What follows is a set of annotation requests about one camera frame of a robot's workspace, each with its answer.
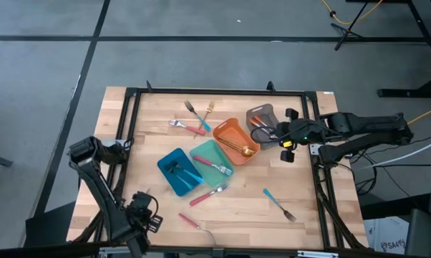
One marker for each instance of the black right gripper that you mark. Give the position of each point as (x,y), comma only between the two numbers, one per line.
(305,132)

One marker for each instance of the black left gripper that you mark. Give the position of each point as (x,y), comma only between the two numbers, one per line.
(147,211)

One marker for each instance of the grey plastic bin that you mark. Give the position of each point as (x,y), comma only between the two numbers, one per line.
(263,111)

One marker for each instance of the orange plastic bin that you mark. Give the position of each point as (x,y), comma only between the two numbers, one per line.
(233,127)

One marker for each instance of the blue plastic bin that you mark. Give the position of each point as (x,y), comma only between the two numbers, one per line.
(183,157)

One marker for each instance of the teal plastic bin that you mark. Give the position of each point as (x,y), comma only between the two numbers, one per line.
(215,179)

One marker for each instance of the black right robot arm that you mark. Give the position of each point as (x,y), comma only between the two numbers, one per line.
(373,125)

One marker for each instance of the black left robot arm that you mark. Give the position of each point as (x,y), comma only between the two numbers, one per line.
(104,200)

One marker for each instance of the black crossbar silver brackets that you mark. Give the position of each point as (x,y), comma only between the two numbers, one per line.
(58,252)

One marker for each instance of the black tripod stand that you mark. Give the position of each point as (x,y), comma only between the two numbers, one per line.
(346,31)

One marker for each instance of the white cardboard box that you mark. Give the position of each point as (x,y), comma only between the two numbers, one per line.
(387,236)

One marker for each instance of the dark grey case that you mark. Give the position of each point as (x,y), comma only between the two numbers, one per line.
(423,236)

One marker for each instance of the black aluminium table frame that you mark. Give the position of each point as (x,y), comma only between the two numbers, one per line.
(237,92)

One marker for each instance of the black table base plate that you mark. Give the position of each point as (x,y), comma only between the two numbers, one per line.
(47,225)
(387,209)

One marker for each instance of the black desk leg frame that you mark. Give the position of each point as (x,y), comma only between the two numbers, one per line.
(398,93)

